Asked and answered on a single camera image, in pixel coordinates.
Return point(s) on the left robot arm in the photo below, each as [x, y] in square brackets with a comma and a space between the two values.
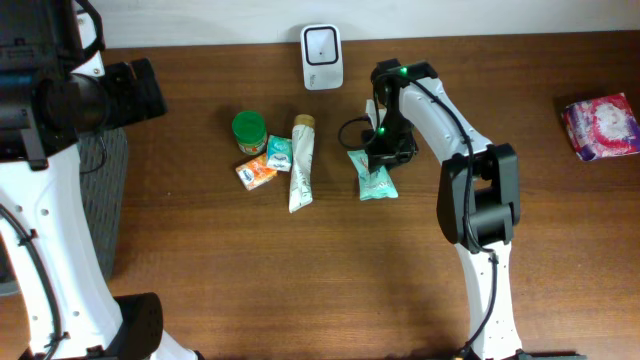
[47, 105]

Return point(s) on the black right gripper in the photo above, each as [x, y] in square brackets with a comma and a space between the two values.
[391, 151]

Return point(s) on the green lid jar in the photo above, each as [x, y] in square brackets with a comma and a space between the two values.
[250, 132]

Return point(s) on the white tube brown cap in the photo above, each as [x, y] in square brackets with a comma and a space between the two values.
[303, 135]

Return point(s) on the red purple snack package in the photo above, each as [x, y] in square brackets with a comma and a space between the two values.
[603, 127]

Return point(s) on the grey plastic mesh basket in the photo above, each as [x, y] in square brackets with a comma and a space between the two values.
[104, 162]

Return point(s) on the mint green wipes packet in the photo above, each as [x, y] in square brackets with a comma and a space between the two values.
[372, 185]

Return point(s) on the orange small packet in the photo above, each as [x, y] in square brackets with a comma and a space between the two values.
[255, 172]

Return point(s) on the teal small tissue pack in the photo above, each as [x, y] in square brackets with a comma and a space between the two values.
[279, 153]

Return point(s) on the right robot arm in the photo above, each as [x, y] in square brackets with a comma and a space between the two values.
[478, 202]

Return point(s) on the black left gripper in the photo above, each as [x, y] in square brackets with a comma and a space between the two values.
[108, 88]

